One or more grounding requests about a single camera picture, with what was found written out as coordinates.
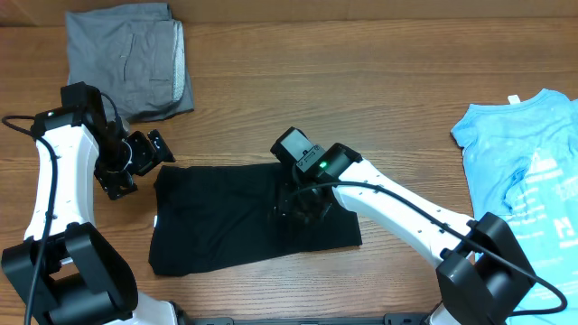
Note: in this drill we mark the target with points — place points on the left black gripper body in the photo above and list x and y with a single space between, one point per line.
121 161

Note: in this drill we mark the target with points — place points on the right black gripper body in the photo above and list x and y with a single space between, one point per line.
304 203

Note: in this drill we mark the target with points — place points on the black t-shirt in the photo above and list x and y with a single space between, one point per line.
214 217

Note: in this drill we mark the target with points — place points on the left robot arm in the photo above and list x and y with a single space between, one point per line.
65 271

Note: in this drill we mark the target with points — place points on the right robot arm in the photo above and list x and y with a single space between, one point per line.
482 272

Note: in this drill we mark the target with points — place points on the folded grey shorts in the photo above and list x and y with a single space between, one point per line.
134 53

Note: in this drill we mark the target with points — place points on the light blue t-shirt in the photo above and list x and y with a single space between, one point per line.
520 162

